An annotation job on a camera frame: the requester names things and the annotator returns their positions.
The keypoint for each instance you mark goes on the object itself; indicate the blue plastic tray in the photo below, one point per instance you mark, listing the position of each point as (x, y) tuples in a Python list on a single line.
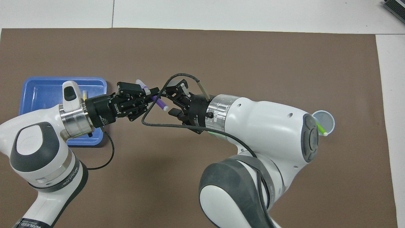
[(44, 91)]

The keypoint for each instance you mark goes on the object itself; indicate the grey ribbed device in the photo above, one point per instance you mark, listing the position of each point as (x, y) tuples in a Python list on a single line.
[(395, 9)]

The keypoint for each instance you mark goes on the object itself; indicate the green pen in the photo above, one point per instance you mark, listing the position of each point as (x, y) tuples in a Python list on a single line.
[(322, 129)]

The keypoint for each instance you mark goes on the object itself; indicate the purple pen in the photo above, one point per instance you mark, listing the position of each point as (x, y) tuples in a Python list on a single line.
[(160, 104)]

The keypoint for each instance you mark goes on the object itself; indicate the yellow pen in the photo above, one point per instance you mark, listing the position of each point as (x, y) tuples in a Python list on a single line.
[(84, 95)]

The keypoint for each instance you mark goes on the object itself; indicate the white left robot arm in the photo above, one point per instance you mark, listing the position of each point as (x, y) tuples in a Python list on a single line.
[(41, 158)]

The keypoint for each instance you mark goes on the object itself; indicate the translucent plastic cup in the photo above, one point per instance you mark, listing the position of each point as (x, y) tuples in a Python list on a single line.
[(326, 120)]

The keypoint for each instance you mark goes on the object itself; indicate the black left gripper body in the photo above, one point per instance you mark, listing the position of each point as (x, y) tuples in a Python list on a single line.
[(107, 109)]

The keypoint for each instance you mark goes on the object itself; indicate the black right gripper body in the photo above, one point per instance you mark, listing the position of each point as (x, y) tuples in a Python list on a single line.
[(197, 114)]

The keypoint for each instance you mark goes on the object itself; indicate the brown table mat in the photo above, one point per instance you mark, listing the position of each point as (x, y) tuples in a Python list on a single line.
[(221, 50)]

